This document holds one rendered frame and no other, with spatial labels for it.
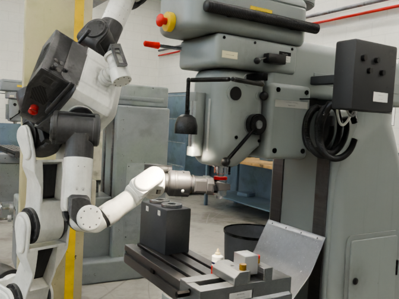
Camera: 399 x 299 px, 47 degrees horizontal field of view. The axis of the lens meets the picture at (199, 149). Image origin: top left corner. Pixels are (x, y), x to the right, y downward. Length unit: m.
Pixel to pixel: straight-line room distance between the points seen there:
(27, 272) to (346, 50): 1.44
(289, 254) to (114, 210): 0.72
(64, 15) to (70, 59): 1.59
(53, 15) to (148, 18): 8.51
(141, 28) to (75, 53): 9.86
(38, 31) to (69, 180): 1.81
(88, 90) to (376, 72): 0.91
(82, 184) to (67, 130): 0.17
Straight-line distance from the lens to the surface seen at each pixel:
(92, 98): 1.55
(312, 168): 1.77
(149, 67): 11.44
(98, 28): 1.74
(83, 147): 1.45
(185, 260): 1.87
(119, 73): 1.53
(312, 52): 1.70
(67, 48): 1.63
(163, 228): 1.90
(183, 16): 1.43
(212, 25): 1.42
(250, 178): 8.21
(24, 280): 2.02
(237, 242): 3.46
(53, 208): 1.89
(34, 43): 3.11
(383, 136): 1.87
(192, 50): 1.54
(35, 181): 1.86
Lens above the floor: 1.45
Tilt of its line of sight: 4 degrees down
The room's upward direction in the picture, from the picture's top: 3 degrees clockwise
